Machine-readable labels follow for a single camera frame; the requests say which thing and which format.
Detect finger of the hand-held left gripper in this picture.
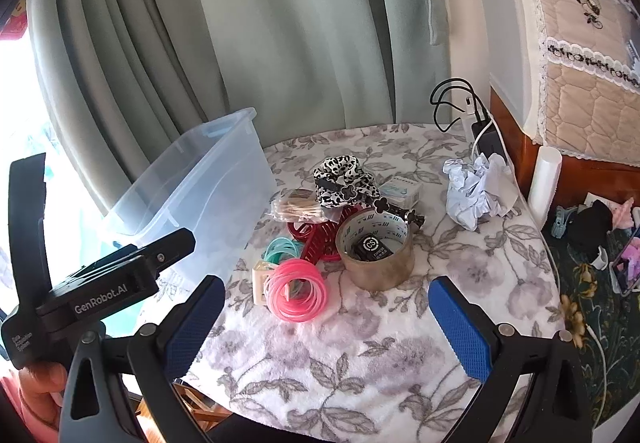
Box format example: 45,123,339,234
112,228,197,280

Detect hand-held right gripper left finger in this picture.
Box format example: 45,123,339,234
59,274,227,443

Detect teal hair ties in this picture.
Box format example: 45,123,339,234
262,235,306,266

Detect smartphone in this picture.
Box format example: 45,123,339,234
612,225,640,295

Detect black cable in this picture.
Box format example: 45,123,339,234
431,78,493,134

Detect white plug adapter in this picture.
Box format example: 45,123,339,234
251,260,281,309

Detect red window decoration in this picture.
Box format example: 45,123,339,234
0,0,28,41

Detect floral blanket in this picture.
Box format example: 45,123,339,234
170,120,568,434

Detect person's left hand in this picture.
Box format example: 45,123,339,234
17,363,69,429

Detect bundle of pink hair ties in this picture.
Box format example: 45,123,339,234
265,258,330,324

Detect bag of toothpicks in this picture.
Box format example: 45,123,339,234
270,188,326,224

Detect black clover headband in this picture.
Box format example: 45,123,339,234
317,178,426,226

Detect brown tape roll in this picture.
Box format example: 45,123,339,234
335,210,416,291

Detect blue clip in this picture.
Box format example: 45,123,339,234
551,206,577,238

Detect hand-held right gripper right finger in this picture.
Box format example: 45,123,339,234
428,274,593,443

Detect green curtain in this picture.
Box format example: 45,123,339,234
25,0,451,219

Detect black charger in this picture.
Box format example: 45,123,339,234
472,110,507,160

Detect dark floral cloth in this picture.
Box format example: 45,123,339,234
540,203,640,424

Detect white charger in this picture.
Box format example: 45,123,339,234
462,96,482,141

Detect wooden stool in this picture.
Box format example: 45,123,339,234
135,382,221,430

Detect clear plastic container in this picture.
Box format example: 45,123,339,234
97,108,277,294

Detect black cloth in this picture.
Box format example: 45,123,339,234
569,200,613,254

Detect white paper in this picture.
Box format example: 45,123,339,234
442,153,521,231

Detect leopard print scrunchie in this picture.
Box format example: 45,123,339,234
313,154,383,209

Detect red hair claw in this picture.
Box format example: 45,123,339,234
286,206,363,264

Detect small white box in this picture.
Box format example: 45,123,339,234
377,176,422,206

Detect wooden cabinet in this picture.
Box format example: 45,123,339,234
490,88,640,209

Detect quilted lace cover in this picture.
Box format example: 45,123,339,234
487,0,640,161

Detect white cylinder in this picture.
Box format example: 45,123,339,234
528,146,563,229

